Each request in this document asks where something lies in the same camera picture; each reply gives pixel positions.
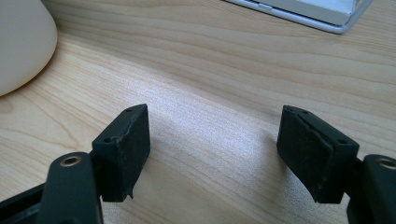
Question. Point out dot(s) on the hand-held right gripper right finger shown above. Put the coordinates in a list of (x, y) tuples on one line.
[(314, 155)]

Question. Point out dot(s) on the cream ceramic cup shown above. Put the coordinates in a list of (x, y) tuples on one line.
[(21, 43)]

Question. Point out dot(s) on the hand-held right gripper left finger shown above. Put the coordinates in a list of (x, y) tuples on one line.
[(124, 155)]

